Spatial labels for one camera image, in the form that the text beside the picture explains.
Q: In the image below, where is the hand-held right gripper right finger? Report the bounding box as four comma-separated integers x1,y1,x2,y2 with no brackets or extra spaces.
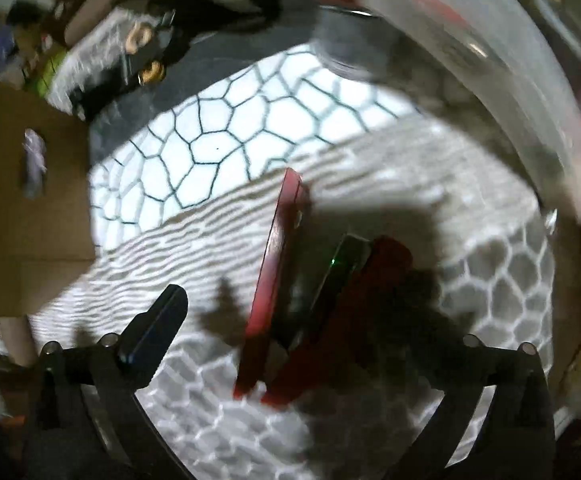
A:
395,332,556,480

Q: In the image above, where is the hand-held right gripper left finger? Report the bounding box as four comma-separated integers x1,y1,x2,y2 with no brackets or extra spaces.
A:
23,284,190,480

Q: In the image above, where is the red case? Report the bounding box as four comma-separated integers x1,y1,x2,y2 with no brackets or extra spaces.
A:
233,167,414,408

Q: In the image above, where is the cardboard box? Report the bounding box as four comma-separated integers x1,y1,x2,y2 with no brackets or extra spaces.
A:
0,85,97,319

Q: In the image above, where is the patterned grey tablecloth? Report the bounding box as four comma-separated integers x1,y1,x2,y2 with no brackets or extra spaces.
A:
25,42,581,480

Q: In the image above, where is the green cloth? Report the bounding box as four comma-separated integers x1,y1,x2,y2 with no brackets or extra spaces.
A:
29,50,67,92

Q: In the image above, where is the clear plastic box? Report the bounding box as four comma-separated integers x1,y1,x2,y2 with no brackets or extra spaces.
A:
315,0,581,227

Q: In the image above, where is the black pouch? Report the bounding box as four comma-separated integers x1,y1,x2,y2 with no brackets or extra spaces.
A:
70,0,282,122

